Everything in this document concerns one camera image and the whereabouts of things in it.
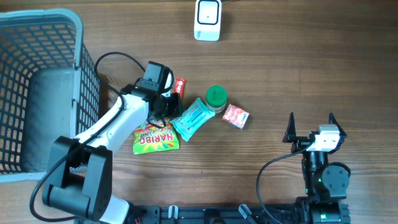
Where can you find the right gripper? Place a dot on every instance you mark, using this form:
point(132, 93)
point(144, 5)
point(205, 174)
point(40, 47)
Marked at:
point(290, 135)

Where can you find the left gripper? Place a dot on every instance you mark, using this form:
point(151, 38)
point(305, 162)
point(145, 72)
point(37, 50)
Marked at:
point(177, 109)

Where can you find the red Nescafe stick sachet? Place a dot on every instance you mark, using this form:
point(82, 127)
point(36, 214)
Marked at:
point(179, 86)

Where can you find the green Haribo worms bag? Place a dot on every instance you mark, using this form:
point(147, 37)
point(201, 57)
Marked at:
point(149, 138)

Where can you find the mint wet wipes pack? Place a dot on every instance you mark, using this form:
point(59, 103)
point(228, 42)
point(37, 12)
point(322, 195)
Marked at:
point(192, 119)

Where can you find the green lid jar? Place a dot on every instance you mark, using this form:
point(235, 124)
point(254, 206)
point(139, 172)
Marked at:
point(216, 98)

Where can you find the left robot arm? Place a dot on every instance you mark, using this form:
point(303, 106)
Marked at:
point(79, 176)

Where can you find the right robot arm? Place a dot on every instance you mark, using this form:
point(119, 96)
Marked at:
point(325, 182)

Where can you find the white barcode scanner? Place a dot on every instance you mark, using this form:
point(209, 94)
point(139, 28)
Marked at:
point(207, 20)

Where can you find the grey plastic shopping basket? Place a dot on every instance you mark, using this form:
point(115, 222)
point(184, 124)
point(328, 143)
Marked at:
point(48, 88)

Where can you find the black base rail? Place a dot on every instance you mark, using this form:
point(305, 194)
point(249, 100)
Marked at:
point(284, 213)

